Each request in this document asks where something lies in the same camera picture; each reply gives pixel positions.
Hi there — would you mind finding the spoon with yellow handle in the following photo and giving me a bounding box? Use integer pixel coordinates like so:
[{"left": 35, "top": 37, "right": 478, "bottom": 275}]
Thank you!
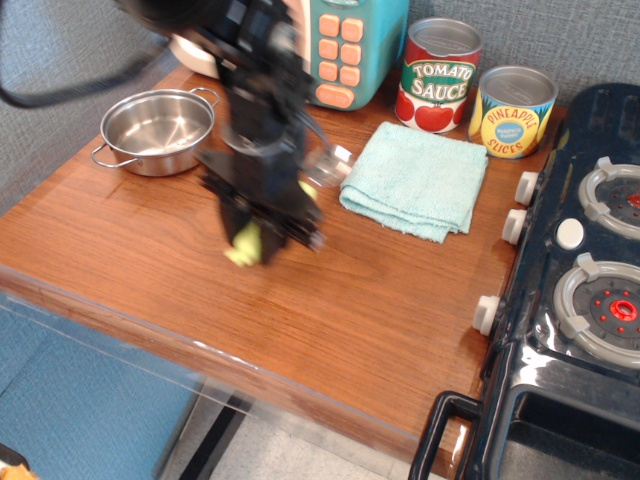
[{"left": 223, "top": 144, "right": 356, "bottom": 269}]

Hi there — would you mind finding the light blue folded cloth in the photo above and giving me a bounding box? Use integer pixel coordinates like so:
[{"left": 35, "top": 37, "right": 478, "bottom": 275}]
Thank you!
[{"left": 339, "top": 122, "right": 488, "bottom": 243}]

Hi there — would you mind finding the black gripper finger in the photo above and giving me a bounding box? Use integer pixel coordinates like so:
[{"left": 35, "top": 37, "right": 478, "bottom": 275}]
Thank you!
[
  {"left": 259, "top": 224, "right": 288, "bottom": 265},
  {"left": 220, "top": 194, "right": 252, "bottom": 245}
]

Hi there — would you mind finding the black braided cable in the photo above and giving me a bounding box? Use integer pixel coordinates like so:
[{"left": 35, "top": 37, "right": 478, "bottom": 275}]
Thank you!
[{"left": 0, "top": 34, "right": 171, "bottom": 110}]

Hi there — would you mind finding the black toy stove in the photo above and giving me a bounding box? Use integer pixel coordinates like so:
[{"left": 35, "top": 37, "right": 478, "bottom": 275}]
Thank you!
[{"left": 410, "top": 83, "right": 639, "bottom": 479}]

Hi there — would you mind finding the orange object at corner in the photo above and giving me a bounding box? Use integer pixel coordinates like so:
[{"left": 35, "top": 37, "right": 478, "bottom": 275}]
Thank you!
[{"left": 0, "top": 444, "right": 39, "bottom": 480}]

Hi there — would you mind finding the pineapple slices can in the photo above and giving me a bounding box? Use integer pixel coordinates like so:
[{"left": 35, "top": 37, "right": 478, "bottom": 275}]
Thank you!
[{"left": 468, "top": 65, "right": 558, "bottom": 159}]

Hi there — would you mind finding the tomato sauce can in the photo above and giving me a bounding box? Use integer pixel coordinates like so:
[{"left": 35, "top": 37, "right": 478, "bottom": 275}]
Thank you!
[{"left": 396, "top": 17, "right": 483, "bottom": 133}]

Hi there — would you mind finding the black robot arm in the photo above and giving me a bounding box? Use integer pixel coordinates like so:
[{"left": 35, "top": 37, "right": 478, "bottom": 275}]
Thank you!
[{"left": 119, "top": 1, "right": 322, "bottom": 265}]

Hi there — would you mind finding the small steel pot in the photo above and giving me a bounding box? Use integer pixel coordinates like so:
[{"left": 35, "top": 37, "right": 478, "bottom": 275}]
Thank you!
[{"left": 91, "top": 87, "right": 220, "bottom": 177}]

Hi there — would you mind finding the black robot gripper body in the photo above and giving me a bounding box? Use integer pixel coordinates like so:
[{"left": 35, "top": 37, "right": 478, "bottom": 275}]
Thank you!
[{"left": 197, "top": 142, "right": 324, "bottom": 250}]

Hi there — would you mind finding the teal toy microwave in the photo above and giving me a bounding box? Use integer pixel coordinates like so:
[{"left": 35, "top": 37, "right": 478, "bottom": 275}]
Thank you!
[{"left": 167, "top": 0, "right": 411, "bottom": 112}]

